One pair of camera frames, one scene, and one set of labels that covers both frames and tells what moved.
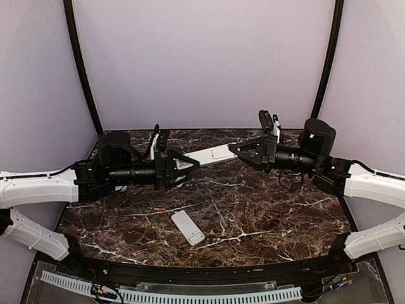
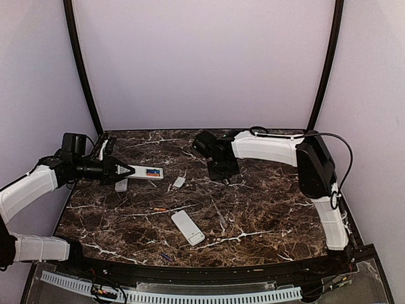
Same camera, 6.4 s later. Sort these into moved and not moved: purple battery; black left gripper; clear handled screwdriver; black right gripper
Moved: black left gripper; black right gripper
Not moved: clear handled screwdriver; purple battery
